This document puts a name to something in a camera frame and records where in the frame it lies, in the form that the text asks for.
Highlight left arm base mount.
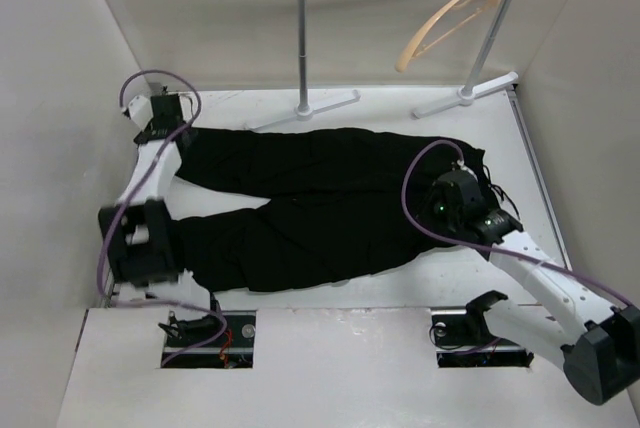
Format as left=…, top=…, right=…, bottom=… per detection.
left=158, top=311, right=257, bottom=369

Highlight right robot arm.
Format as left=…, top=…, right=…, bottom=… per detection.
left=426, top=169, right=639, bottom=406

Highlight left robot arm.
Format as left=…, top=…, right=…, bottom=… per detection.
left=97, top=93, right=227, bottom=347

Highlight beige plastic hanger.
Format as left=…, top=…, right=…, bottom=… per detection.
left=394, top=0, right=500, bottom=73

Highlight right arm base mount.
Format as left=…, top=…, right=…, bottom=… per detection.
left=429, top=308, right=534, bottom=369

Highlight white clothes rack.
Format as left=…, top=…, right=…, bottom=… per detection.
left=244, top=0, right=536, bottom=131

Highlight black trousers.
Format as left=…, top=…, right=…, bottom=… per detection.
left=171, top=128, right=499, bottom=293

